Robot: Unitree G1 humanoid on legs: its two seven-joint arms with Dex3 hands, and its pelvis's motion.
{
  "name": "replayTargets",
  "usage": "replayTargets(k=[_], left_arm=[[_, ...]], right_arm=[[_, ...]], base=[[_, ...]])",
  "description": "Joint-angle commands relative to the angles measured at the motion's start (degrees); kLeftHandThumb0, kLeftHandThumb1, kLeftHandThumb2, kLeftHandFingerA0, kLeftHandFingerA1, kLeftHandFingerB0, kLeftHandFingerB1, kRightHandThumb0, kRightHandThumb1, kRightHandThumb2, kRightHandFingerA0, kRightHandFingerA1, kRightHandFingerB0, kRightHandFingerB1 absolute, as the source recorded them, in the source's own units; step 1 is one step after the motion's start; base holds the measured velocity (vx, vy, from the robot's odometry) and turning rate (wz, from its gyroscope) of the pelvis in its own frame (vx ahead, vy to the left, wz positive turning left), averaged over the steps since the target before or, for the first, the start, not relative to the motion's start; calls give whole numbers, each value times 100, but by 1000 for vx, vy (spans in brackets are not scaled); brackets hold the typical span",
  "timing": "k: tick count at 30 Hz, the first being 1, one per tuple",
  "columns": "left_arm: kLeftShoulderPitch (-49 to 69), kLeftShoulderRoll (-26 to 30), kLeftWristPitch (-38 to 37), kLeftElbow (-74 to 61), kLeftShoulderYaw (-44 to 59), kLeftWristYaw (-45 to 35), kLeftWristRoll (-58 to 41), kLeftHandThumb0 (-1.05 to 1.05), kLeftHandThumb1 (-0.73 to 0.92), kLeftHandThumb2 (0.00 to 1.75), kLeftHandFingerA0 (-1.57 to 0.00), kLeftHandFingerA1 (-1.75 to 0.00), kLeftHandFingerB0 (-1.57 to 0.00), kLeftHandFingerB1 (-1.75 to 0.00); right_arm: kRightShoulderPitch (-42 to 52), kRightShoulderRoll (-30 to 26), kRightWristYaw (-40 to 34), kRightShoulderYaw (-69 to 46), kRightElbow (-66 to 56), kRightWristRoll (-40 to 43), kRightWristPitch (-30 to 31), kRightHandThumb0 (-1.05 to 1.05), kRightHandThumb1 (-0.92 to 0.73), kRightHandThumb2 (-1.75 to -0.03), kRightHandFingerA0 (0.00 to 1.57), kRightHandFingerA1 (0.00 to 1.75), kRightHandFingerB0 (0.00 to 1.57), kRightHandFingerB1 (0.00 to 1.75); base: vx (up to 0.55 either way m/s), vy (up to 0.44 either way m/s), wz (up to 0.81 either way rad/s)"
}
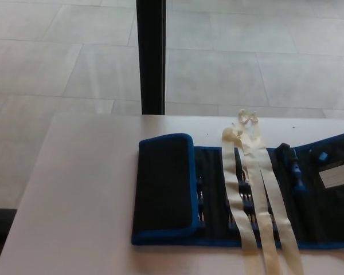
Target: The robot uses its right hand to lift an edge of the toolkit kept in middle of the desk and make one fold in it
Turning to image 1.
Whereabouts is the cream masking tape strip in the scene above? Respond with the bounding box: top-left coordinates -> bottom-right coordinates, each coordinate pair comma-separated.
236,108 -> 282,275
247,111 -> 305,275
221,127 -> 261,275

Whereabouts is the black and blue screwdriver handle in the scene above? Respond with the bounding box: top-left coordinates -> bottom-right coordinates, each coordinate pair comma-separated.
275,142 -> 308,197

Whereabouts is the white label card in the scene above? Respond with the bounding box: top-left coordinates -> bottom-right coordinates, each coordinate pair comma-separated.
318,167 -> 344,190

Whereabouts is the black vertical post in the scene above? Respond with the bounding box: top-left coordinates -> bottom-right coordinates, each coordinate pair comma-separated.
135,0 -> 167,116

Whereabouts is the black toolkit pouch blue trim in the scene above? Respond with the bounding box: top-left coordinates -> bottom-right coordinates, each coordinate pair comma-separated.
131,131 -> 344,250

